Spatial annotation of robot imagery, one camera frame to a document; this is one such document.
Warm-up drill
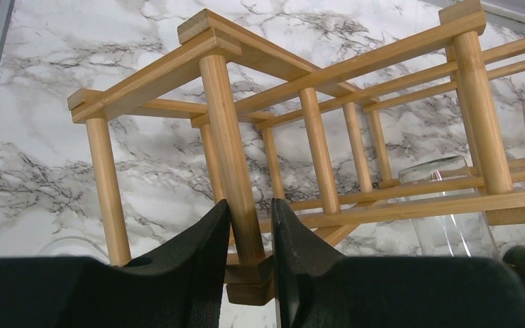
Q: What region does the square clear glass bottle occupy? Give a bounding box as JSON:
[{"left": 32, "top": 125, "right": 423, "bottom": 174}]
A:
[{"left": 398, "top": 155, "right": 503, "bottom": 260}]

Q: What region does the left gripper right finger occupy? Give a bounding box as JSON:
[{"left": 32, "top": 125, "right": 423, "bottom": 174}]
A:
[{"left": 271, "top": 198, "right": 525, "bottom": 327}]

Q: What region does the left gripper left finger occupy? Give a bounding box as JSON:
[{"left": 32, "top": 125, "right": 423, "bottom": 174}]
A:
[{"left": 0, "top": 200, "right": 231, "bottom": 327}]

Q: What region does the wooden lattice wine rack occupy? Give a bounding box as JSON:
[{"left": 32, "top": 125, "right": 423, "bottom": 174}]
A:
[{"left": 68, "top": 1, "right": 525, "bottom": 305}]

